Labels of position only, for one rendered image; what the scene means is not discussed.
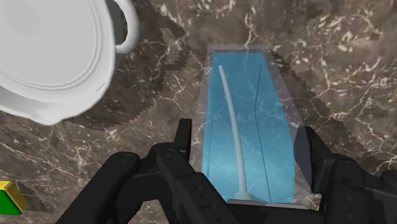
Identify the clear bottle with blue liquid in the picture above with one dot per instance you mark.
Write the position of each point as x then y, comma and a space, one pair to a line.
263, 130

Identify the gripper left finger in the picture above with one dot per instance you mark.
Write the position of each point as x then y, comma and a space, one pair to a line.
173, 173

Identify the white teapot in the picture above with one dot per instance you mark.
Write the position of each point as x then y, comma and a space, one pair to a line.
52, 52

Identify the green and yellow box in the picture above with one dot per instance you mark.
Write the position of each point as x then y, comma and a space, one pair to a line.
11, 198

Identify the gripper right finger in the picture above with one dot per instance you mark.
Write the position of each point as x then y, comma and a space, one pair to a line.
347, 183

